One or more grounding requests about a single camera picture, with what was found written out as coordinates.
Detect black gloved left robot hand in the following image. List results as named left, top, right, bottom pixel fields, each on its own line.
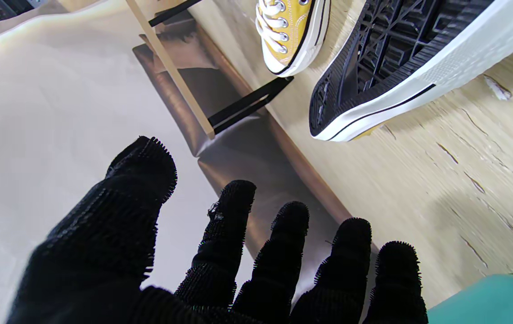
left=7, top=136, right=429, bottom=324

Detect yellow canvas sneaker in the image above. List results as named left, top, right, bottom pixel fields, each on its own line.
left=255, top=0, right=332, bottom=77
left=309, top=0, right=513, bottom=143

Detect small wooden stand black legs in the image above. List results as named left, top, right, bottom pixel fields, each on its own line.
left=125, top=0, right=295, bottom=140

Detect green plastic basket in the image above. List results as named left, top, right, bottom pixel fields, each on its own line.
left=427, top=273, right=513, bottom=324

